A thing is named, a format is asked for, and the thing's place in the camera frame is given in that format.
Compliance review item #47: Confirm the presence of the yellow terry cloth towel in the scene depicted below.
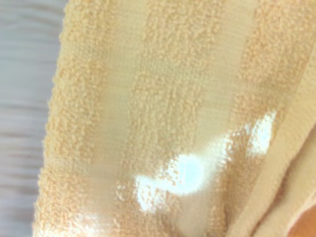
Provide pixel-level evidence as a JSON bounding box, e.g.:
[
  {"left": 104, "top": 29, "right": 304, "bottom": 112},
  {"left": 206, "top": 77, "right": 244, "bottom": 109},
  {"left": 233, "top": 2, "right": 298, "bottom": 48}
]
[{"left": 31, "top": 0, "right": 316, "bottom": 237}]

